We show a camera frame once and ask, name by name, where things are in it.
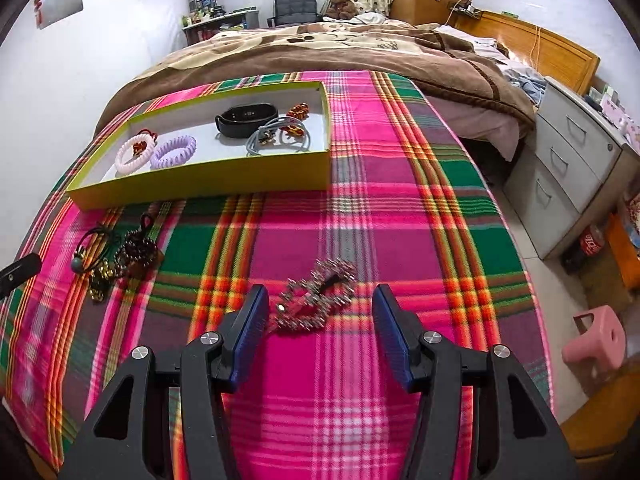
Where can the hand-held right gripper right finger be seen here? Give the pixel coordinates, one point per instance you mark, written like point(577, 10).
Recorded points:
point(392, 340)

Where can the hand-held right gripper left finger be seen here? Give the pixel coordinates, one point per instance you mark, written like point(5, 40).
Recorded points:
point(250, 330)

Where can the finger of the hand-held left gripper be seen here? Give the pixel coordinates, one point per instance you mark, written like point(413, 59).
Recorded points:
point(20, 270)

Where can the rhinestone hair clip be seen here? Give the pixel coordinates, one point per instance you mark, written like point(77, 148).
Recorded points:
point(310, 300)

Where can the yellow-green shallow box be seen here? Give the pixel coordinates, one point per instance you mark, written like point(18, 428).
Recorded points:
point(225, 152)

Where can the black wristband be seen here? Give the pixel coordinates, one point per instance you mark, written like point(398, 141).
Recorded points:
point(235, 125)

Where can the red gold charm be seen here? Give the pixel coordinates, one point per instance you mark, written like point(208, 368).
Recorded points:
point(298, 110)

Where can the gold beaded hair accessory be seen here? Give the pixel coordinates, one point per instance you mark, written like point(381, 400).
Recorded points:
point(102, 282)

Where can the pink green plaid blanket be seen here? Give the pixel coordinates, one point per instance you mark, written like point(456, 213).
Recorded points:
point(375, 210)

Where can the pink plastic stool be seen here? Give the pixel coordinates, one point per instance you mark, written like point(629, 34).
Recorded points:
point(600, 345)

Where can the cola bottle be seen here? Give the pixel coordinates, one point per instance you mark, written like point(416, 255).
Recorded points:
point(590, 245)

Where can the pale pink bed sheet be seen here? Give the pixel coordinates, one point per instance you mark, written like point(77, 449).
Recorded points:
point(485, 130)

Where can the grey drawer cabinet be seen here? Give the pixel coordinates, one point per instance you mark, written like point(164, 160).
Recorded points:
point(560, 160)

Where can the orange box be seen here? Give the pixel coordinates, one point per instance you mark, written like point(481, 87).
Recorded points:
point(625, 235)

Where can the brown patterned blanket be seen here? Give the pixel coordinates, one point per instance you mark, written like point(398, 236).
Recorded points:
point(300, 55)

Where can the light blue clothes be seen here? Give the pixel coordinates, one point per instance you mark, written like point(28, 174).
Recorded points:
point(527, 82)

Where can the cluttered side desk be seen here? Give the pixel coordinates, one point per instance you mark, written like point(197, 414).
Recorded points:
point(215, 22)

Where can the white pillow bedding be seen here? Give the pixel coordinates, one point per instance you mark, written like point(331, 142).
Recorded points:
point(475, 40)

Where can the pink patterned box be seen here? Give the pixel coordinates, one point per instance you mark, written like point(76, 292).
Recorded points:
point(617, 112)

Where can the grey padded chair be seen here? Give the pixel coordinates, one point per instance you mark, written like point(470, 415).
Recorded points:
point(295, 7)

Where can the wooden bed headboard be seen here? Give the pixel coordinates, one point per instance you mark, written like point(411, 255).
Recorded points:
point(555, 45)

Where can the brown teddy bear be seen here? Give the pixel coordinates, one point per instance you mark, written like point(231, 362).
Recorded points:
point(341, 4)

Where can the white power strip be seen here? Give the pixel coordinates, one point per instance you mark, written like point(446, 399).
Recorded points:
point(464, 7)

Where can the wooden bed frame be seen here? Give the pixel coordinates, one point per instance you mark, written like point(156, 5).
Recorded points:
point(605, 430)

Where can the red knot wall ornament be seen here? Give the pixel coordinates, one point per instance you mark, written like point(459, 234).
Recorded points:
point(39, 7)

